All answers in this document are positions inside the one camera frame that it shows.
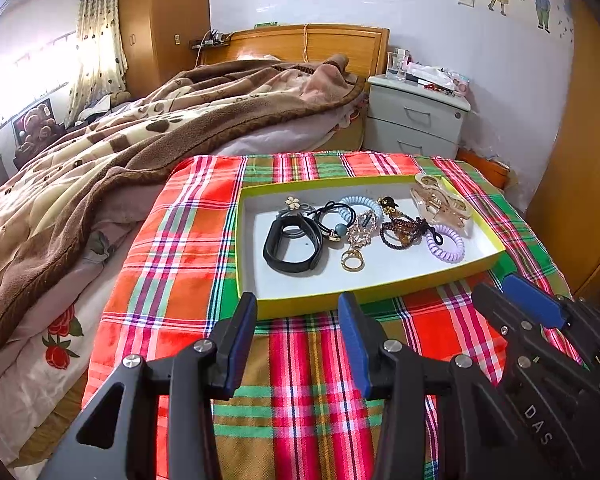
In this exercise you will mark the heart print curtain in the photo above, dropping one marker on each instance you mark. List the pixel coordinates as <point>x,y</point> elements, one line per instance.
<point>97,50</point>

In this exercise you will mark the wooden bed headboard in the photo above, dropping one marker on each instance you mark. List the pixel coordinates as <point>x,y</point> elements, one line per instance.
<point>330,42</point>

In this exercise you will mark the brown beaded scrunchie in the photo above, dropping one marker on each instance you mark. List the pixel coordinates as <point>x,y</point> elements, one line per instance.
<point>400,235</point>

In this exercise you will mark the pile of small toiletries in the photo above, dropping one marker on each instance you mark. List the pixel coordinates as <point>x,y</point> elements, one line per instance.
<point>437,80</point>

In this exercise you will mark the brown paw print blanket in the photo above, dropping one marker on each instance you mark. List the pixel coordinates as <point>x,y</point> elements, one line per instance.
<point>105,170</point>

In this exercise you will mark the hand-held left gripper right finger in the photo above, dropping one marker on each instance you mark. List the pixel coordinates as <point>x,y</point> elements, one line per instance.
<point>352,340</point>

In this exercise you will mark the red green plaid cloth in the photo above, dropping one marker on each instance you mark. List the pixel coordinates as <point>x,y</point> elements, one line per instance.
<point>180,285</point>

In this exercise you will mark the brown teddy bear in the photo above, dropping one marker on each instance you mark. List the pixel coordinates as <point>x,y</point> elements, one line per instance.
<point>35,127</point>

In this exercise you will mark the window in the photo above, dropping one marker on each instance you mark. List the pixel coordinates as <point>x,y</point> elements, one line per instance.
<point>30,70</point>

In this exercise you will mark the white power strip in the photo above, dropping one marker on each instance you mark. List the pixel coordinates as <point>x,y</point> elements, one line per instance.
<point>212,40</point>

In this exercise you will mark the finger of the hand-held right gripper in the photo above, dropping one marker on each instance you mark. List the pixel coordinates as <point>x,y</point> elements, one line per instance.
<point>495,310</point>
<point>535,297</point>

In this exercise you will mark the black wristband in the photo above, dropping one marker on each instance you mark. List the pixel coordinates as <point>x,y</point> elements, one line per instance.
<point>280,262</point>

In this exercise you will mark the gold hair claw clip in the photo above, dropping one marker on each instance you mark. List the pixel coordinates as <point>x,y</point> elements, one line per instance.
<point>440,200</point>

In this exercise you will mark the clear glass cup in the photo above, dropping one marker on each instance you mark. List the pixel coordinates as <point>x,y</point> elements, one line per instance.
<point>397,67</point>

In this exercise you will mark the floral bed sheet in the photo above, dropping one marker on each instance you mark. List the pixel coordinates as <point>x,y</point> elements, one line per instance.
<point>40,370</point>

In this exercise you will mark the tall wooden cabinet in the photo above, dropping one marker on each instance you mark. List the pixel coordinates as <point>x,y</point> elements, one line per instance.
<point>170,20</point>

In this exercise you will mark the grey nightstand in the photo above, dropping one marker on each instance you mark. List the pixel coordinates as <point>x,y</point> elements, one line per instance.
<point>410,120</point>

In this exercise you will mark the yellow cardboard box tray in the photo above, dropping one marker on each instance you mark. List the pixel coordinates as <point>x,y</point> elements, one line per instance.
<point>305,305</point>

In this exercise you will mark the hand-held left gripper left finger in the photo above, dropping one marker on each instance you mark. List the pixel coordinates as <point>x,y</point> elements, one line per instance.
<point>240,340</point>

